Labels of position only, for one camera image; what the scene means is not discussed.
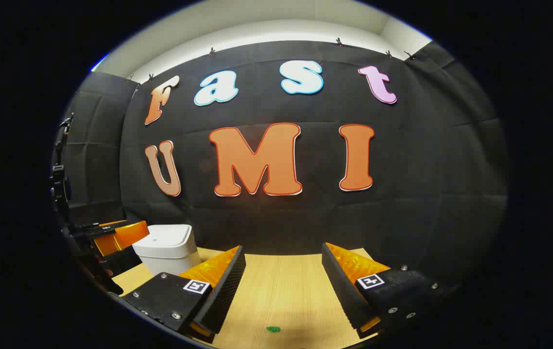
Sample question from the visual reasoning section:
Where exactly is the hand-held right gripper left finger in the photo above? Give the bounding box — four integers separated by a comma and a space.
120, 245, 247, 345

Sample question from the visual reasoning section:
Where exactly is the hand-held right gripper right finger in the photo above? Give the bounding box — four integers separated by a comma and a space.
321, 242, 451, 340

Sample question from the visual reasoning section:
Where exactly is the white desktop garbage bin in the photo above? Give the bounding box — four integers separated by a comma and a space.
132, 224, 199, 277

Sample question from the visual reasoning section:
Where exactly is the wooden desktop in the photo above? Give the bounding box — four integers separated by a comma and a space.
111, 246, 388, 349

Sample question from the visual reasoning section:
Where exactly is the black backdrop cloth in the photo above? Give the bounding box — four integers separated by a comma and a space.
51, 40, 509, 291

